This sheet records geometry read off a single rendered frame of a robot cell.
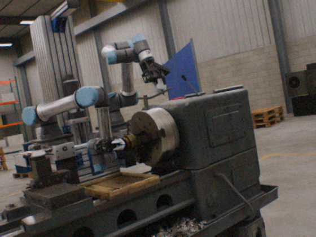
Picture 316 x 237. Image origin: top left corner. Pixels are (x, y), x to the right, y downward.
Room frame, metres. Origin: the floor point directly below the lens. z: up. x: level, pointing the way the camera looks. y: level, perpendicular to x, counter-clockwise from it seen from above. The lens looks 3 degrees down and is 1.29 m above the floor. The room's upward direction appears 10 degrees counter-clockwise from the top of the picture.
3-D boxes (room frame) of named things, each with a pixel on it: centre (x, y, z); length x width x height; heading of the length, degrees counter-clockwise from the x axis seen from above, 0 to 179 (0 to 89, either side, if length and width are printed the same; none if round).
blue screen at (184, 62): (8.88, -0.73, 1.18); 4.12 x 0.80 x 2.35; 7
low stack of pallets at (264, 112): (9.73, -2.99, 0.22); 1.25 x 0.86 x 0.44; 138
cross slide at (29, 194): (1.57, 0.56, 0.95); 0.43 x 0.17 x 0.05; 38
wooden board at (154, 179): (1.77, 0.27, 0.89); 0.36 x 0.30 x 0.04; 38
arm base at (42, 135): (2.27, 0.71, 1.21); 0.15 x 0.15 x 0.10
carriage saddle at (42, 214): (1.53, 0.59, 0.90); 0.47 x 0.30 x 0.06; 38
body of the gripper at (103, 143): (1.89, 0.30, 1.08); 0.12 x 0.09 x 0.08; 37
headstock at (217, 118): (2.20, -0.25, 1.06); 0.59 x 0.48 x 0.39; 128
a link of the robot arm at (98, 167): (2.03, 0.38, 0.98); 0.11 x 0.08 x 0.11; 162
